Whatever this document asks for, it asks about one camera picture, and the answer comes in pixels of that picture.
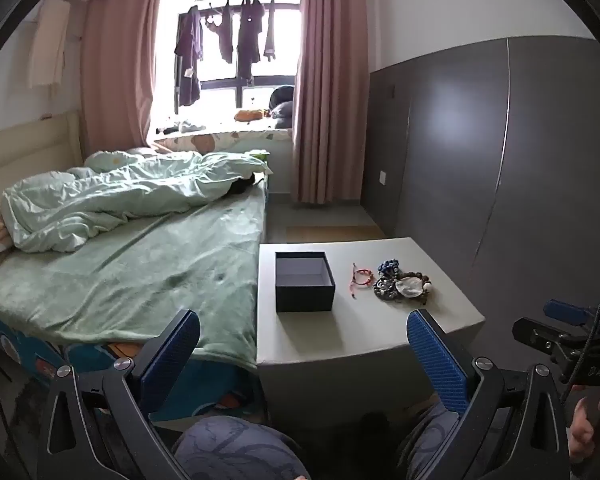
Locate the light green quilt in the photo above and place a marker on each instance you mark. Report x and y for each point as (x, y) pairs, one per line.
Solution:
(105, 200)

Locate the bright green item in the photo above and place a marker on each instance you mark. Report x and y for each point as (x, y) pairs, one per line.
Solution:
(263, 157)

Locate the dark bag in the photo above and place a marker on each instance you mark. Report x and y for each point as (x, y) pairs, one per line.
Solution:
(282, 105)

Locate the green bedsheet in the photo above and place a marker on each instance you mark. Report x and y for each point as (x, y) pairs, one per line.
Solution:
(145, 270)

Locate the brown cardboard sheet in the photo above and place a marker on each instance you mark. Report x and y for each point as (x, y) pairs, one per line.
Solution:
(330, 232)

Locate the white side table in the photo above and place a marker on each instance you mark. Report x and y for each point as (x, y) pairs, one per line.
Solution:
(360, 330)

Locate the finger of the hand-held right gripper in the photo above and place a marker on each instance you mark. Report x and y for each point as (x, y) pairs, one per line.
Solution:
(567, 311)
(535, 332)

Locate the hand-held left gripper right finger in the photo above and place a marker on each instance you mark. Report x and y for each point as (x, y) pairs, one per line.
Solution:
(437, 360)

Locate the narrow dark hanging garment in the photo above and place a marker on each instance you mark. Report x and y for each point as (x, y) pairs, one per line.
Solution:
(269, 30)

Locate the pink curtain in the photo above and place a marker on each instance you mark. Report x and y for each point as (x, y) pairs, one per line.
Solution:
(115, 70)
(330, 85)

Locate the person's right hand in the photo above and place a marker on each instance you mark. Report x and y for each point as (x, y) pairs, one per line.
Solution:
(587, 425)

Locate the black cloth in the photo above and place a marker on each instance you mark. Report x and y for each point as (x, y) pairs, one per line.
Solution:
(240, 186)

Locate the small dark hanging top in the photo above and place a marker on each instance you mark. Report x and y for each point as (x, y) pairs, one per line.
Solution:
(224, 35)

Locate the printed window seat cushion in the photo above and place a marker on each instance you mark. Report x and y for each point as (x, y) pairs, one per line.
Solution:
(230, 139)

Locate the window with dark frame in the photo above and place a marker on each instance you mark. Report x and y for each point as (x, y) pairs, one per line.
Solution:
(220, 90)

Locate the orange item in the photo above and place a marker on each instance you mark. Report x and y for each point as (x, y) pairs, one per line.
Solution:
(247, 116)

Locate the white clothes pile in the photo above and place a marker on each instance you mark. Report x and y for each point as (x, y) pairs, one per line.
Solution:
(180, 127)

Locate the person's left leg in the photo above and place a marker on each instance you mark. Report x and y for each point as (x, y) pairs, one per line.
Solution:
(235, 450)

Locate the grey wardrobe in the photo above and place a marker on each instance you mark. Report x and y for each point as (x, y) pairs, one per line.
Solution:
(505, 170)

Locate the beige headboard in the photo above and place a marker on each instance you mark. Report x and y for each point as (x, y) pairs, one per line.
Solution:
(30, 145)

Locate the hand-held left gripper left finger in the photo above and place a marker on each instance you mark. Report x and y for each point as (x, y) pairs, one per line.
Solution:
(180, 345)

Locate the white wall socket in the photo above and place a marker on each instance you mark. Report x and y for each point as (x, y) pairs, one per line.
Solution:
(383, 177)

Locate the bed with printed base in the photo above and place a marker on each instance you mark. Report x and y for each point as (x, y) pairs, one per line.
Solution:
(130, 280)

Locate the person's leg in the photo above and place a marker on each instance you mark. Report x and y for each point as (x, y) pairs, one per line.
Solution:
(235, 450)
(430, 440)

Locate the purple hanging shirt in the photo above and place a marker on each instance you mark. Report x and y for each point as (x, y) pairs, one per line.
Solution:
(189, 50)

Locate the person's right leg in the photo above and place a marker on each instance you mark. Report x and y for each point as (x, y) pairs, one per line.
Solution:
(430, 440)

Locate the dark blue jewelry box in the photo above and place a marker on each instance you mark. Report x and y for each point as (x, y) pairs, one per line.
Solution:
(305, 285)

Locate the beige hanging towel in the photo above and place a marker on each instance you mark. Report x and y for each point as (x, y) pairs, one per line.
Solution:
(50, 45)

